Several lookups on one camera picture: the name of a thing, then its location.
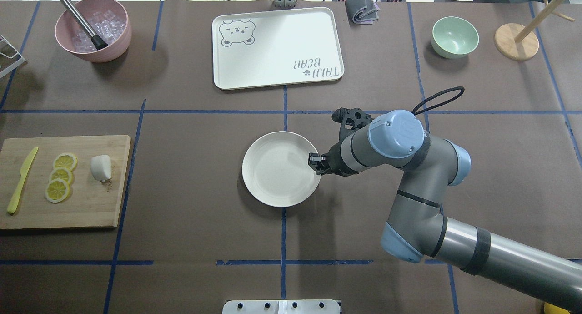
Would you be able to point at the lemon slice bottom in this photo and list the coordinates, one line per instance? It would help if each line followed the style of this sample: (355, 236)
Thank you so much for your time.
(57, 191)

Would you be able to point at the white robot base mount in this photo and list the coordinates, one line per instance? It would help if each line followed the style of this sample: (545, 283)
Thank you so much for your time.
(283, 306)

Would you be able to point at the cream round plate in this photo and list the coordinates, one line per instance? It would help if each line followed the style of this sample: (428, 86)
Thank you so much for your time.
(275, 169)

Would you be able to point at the lemon slice top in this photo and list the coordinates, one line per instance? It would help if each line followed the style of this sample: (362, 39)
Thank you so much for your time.
(66, 160)

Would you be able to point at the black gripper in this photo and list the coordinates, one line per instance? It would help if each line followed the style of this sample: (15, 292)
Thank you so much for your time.
(334, 161)

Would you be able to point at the bamboo cutting board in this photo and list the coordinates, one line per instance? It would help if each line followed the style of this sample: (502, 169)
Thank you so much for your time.
(91, 204)

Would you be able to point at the wooden mug stand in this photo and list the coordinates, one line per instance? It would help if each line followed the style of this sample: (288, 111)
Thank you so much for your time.
(519, 42)

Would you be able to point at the mint green bowl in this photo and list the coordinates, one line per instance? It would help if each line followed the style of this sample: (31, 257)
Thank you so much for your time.
(454, 37)

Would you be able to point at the grey folded cloth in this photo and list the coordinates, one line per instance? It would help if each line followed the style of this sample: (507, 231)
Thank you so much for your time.
(362, 12)

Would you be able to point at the white bear tray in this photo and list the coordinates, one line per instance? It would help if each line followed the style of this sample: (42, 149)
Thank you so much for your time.
(273, 48)

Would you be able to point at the lemon slice middle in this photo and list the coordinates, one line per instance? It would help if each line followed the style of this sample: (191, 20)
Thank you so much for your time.
(62, 173)

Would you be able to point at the yellow plastic knife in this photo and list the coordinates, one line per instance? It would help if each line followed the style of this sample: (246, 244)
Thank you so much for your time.
(24, 170)

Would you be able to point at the yellow lemon lower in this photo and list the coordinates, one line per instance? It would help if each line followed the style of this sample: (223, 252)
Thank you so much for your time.
(552, 309)

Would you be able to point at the lemon slice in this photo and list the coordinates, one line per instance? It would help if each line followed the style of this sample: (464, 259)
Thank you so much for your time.
(57, 191)
(62, 173)
(66, 160)

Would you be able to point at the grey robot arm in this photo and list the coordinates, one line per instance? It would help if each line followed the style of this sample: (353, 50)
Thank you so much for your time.
(524, 185)

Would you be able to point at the pink bowl with ice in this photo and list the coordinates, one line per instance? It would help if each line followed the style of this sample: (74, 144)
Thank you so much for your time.
(108, 20)

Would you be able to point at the steel muddler black tip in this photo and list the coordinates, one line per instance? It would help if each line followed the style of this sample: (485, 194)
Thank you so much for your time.
(81, 19)

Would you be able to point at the wire rack corner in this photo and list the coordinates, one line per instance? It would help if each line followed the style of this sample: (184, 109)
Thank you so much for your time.
(10, 57)

